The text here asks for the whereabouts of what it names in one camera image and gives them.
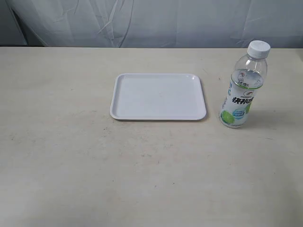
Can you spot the grey-blue wrinkled backdrop cloth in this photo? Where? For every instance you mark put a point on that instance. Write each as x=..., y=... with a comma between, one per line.
x=151, y=23

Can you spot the clear plastic lime drink bottle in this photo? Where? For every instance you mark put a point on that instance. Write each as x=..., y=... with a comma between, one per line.
x=248, y=76

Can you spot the white rectangular plastic tray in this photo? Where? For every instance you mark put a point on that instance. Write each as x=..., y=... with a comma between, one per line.
x=158, y=97

